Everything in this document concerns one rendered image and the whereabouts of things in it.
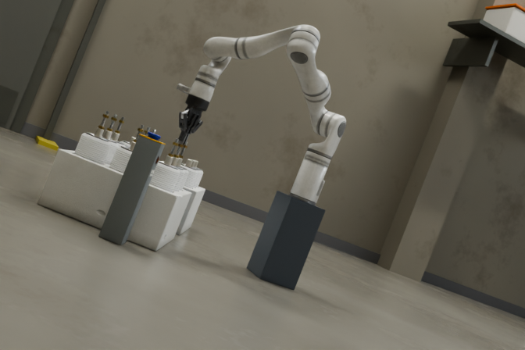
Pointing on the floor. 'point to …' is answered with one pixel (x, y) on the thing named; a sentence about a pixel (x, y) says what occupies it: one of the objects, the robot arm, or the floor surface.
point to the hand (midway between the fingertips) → (183, 137)
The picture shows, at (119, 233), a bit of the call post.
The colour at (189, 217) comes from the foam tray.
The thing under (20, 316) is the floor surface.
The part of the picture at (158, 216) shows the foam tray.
